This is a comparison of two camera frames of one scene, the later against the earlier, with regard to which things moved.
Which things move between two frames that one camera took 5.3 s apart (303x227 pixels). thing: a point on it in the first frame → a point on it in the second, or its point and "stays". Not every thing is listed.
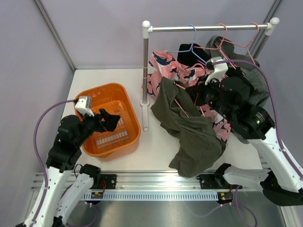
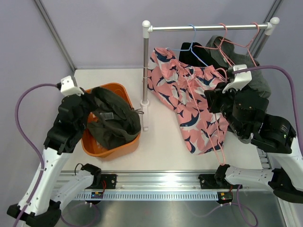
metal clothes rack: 147,28 stays
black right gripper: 200,87 → 214,96
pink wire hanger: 196,95 → 211,137
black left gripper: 110,122 → 90,98
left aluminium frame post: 44,14 stays
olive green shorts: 197,144 → 114,121
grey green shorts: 219,46 stays
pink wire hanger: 219,47 stays
